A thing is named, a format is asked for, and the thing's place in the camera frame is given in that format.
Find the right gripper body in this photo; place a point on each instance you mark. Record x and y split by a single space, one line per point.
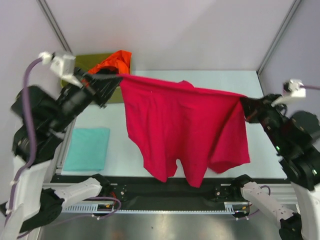
258 110

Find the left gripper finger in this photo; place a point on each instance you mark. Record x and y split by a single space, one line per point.
108 86
109 77

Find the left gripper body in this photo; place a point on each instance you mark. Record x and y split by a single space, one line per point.
76 99

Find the magenta red t shirt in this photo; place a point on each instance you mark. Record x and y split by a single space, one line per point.
174 122

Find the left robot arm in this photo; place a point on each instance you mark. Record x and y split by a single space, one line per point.
44 119

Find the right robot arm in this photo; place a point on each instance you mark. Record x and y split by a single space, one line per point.
293 139

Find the orange t shirt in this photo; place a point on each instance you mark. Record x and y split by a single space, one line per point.
119 60

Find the olive green plastic bin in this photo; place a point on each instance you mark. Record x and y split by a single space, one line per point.
87 61

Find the folded teal t shirt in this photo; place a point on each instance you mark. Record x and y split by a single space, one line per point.
87 150

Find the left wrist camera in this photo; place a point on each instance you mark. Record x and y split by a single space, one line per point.
62 64

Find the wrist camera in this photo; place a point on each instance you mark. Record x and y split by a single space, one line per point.
293 90
62 64

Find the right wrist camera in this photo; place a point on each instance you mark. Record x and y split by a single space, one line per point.
293 90

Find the slotted cable duct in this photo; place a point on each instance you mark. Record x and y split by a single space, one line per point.
90 208

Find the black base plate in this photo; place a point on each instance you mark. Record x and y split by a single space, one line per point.
149 194

